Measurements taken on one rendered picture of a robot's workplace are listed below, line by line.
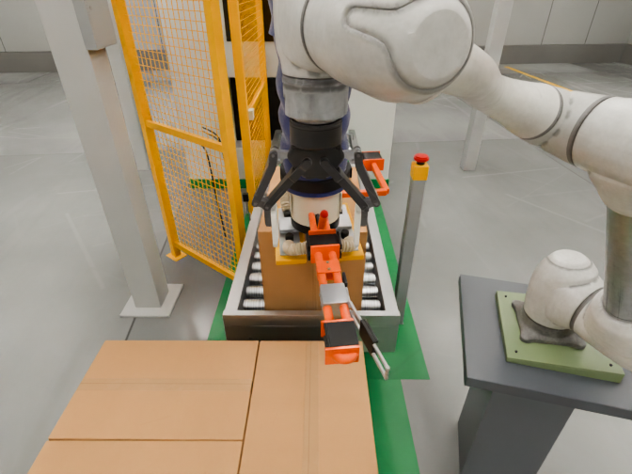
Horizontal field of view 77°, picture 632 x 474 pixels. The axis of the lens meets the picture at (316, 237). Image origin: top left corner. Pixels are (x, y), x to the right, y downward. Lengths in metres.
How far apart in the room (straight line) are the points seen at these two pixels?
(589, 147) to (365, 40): 0.55
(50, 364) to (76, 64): 1.52
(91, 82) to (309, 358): 1.50
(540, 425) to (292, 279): 1.00
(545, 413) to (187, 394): 1.19
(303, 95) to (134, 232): 1.93
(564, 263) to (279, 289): 0.98
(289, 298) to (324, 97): 1.20
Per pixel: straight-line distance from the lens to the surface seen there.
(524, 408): 1.62
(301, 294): 1.63
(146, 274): 2.53
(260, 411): 1.42
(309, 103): 0.54
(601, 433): 2.38
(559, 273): 1.31
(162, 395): 1.53
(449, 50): 0.37
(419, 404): 2.14
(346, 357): 0.87
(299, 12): 0.49
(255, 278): 1.90
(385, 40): 0.36
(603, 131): 0.82
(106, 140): 2.18
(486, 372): 1.33
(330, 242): 1.15
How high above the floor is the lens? 1.72
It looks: 33 degrees down
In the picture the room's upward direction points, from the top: straight up
